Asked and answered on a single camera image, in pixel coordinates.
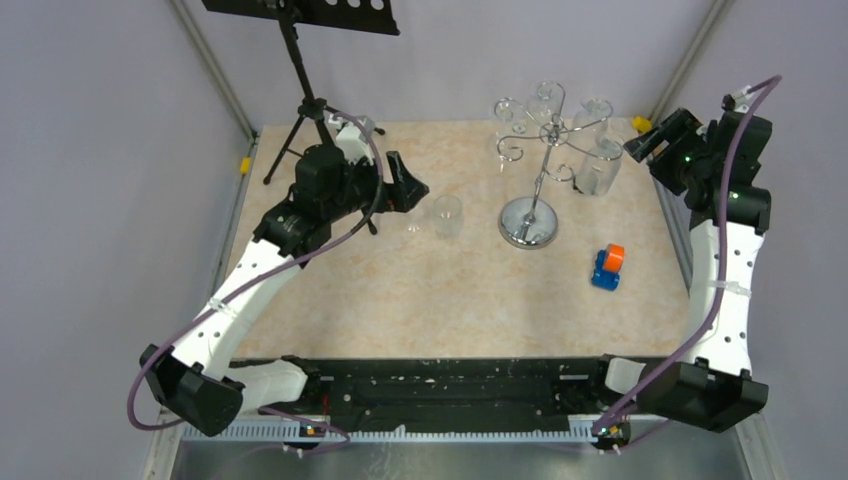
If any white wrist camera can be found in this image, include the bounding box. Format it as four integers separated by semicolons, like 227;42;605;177
721;85;756;113
327;116;374;166

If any black music stand tripod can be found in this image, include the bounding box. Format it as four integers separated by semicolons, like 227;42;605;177
201;0;403;236

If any yellow corner clamp right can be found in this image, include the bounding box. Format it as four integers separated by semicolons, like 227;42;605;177
631;116;653;134

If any yellow clamp left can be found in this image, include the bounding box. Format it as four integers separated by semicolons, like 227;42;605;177
239;157;252;176

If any ribbed clear wine glass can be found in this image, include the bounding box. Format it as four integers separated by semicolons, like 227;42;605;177
574;132;624;196

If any chrome wine glass rack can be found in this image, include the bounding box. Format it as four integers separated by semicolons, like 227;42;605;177
490;90;602;250

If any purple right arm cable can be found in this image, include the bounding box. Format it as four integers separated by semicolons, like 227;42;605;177
592;74;784;452

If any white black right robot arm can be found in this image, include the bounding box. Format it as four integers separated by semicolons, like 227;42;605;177
586;108;772;432

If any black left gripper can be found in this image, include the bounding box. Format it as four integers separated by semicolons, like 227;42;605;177
324;150;428;222

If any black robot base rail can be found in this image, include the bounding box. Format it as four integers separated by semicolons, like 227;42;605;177
231;354;670;445

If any blue orange toy truck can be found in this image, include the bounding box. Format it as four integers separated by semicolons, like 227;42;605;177
590;244;625;291

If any left rear wine glass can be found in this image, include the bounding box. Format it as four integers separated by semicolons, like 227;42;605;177
527;80;565;124

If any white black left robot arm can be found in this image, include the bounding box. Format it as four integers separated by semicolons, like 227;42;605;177
140;144;429;437

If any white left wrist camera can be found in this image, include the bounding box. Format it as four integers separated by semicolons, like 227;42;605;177
327;116;374;166

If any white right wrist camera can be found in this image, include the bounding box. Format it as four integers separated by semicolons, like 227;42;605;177
721;85;756;113

